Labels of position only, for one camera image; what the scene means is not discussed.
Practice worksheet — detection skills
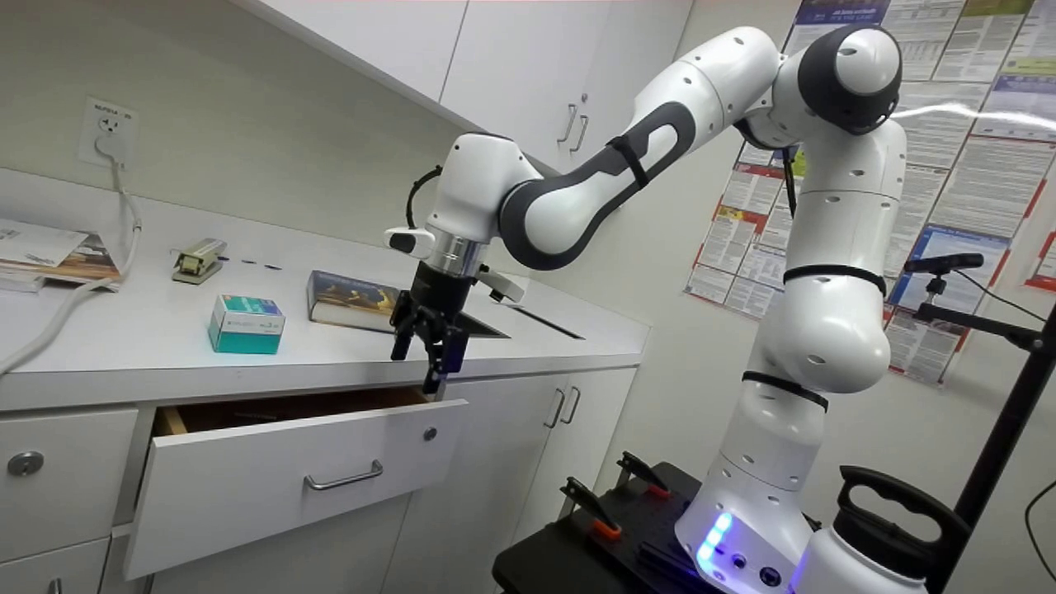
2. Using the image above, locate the white lower cabinet door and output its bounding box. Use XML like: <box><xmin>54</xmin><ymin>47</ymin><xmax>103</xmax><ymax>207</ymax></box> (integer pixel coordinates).
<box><xmin>375</xmin><ymin>375</ymin><xmax>579</xmax><ymax>594</ymax></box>
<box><xmin>511</xmin><ymin>367</ymin><xmax>640</xmax><ymax>557</ymax></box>

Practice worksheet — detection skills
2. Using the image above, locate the stack of papers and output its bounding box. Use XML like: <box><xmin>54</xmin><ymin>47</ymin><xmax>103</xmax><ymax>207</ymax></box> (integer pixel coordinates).
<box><xmin>0</xmin><ymin>218</ymin><xmax>125</xmax><ymax>296</ymax></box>

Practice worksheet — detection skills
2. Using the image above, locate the white wall outlet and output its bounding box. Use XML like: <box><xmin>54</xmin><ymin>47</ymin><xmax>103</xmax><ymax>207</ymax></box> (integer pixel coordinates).
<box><xmin>75</xmin><ymin>97</ymin><xmax>141</xmax><ymax>172</ymax></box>

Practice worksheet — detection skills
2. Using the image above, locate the white cabinet door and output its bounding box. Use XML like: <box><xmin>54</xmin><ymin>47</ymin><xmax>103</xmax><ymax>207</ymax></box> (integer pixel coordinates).
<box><xmin>233</xmin><ymin>0</ymin><xmax>472</xmax><ymax>106</ymax></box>
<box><xmin>438</xmin><ymin>0</ymin><xmax>584</xmax><ymax>152</ymax></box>
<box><xmin>375</xmin><ymin>375</ymin><xmax>579</xmax><ymax>594</ymax></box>
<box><xmin>511</xmin><ymin>367</ymin><xmax>640</xmax><ymax>557</ymax></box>
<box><xmin>570</xmin><ymin>0</ymin><xmax>701</xmax><ymax>167</ymax></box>

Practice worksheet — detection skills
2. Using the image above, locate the white drawer with wooden inside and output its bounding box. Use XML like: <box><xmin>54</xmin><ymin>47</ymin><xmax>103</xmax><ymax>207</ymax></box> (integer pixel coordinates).
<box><xmin>123</xmin><ymin>384</ymin><xmax>472</xmax><ymax>583</ymax></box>

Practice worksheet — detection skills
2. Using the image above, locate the black clamp with orange tips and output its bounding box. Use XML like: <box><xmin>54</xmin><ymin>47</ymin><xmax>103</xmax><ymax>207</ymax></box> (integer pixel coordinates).
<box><xmin>613</xmin><ymin>447</ymin><xmax>672</xmax><ymax>505</ymax></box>
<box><xmin>559</xmin><ymin>471</ymin><xmax>628</xmax><ymax>544</ymax></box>

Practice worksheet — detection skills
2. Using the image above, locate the small teal box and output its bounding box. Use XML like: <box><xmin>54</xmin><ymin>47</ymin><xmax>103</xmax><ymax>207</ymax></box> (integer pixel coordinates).
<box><xmin>205</xmin><ymin>293</ymin><xmax>292</xmax><ymax>357</ymax></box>

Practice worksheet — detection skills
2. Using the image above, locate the white upper cabinet door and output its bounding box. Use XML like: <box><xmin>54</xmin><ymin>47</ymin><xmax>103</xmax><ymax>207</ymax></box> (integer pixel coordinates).
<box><xmin>438</xmin><ymin>0</ymin><xmax>584</xmax><ymax>152</ymax></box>
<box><xmin>570</xmin><ymin>0</ymin><xmax>701</xmax><ymax>167</ymax></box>
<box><xmin>233</xmin><ymin>0</ymin><xmax>472</xmax><ymax>106</ymax></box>

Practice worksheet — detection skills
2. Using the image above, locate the red bordered wall poster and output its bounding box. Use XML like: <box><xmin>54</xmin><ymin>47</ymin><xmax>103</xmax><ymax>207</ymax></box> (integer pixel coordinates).
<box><xmin>684</xmin><ymin>142</ymin><xmax>813</xmax><ymax>323</ymax></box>

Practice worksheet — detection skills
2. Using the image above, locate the white text wall poster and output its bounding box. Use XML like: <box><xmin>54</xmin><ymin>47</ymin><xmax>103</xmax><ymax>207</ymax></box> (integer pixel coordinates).
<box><xmin>925</xmin><ymin>77</ymin><xmax>1056</xmax><ymax>242</ymax></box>

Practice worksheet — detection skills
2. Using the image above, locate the black cart top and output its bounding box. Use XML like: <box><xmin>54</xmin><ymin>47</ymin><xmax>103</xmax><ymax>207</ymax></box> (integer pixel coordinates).
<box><xmin>488</xmin><ymin>458</ymin><xmax>732</xmax><ymax>594</ymax></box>

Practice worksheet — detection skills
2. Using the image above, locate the black camera tripod stand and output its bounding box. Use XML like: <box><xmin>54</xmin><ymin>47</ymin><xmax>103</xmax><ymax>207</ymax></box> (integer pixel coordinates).
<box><xmin>902</xmin><ymin>249</ymin><xmax>1056</xmax><ymax>594</ymax></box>

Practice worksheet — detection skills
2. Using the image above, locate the white jug with black handle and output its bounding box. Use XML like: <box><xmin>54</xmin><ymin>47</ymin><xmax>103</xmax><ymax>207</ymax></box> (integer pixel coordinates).
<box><xmin>790</xmin><ymin>462</ymin><xmax>973</xmax><ymax>594</ymax></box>

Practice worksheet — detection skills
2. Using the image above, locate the book with dark picture cover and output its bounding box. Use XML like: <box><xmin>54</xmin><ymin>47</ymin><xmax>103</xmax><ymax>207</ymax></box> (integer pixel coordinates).
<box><xmin>307</xmin><ymin>268</ymin><xmax>406</xmax><ymax>332</ymax></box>

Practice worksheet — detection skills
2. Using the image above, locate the white closed drawer front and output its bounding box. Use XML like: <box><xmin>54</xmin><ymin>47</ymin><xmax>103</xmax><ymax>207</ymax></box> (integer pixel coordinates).
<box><xmin>0</xmin><ymin>533</ymin><xmax>115</xmax><ymax>594</ymax></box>
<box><xmin>0</xmin><ymin>407</ymin><xmax>141</xmax><ymax>567</ymax></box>
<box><xmin>139</xmin><ymin>490</ymin><xmax>417</xmax><ymax>594</ymax></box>

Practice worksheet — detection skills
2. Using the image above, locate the white cable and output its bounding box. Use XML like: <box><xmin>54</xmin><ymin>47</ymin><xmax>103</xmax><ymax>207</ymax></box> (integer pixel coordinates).
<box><xmin>0</xmin><ymin>134</ymin><xmax>145</xmax><ymax>384</ymax></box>

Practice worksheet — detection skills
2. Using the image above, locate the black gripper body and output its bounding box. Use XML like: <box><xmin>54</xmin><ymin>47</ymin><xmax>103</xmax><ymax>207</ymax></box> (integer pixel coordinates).
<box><xmin>390</xmin><ymin>262</ymin><xmax>482</xmax><ymax>357</ymax></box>

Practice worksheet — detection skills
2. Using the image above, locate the blue bordered wall poster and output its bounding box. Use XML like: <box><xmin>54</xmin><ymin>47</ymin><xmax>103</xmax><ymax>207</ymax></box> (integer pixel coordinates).
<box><xmin>882</xmin><ymin>220</ymin><xmax>1011</xmax><ymax>388</ymax></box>

